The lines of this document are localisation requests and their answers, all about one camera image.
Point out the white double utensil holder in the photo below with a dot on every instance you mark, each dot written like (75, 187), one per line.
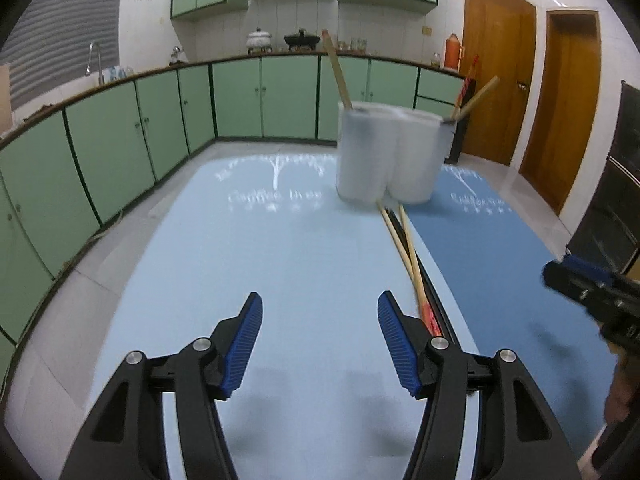
(370, 160)

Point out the black cabinet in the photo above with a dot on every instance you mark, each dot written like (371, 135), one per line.
(615, 200)

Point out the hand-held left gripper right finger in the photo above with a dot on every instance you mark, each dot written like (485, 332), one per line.
(400, 345)

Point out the orange thermos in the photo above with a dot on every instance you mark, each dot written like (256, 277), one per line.
(452, 55)

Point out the bamboo chopstick red patterned end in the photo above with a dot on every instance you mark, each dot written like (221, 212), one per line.
(407, 240)
(467, 85)
(400, 250)

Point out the plastic bottle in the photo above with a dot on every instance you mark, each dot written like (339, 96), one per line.
(114, 74)
(127, 72)

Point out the black wok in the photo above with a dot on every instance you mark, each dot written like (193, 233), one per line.
(302, 40)

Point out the plain bamboo chopstick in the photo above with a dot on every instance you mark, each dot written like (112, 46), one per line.
(480, 96)
(337, 72)

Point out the green base cabinets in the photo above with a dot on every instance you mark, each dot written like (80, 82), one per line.
(125, 130)

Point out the small kettle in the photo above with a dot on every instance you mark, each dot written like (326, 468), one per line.
(177, 55)

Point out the metal kitchen faucet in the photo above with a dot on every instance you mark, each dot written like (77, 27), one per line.
(99, 70)

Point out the plain wooden door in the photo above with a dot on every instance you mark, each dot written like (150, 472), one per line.
(565, 110)

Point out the person's right hand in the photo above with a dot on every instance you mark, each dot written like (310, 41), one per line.
(620, 395)

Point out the white lidded pot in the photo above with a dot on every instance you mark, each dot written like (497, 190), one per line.
(259, 40)

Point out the dark blue tree-print mat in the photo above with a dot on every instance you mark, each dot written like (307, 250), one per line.
(500, 285)

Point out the black chopstick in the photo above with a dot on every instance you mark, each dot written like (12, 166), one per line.
(432, 292)

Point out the glass jar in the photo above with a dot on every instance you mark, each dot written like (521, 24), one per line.
(435, 60)

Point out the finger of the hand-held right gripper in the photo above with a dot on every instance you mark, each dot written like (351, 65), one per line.
(570, 282)
(585, 267)

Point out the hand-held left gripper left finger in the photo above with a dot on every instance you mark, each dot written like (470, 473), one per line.
(242, 345)

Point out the light blue tree-print mat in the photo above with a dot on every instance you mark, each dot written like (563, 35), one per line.
(275, 260)

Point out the grey window blind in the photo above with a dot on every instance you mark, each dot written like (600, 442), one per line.
(75, 25)

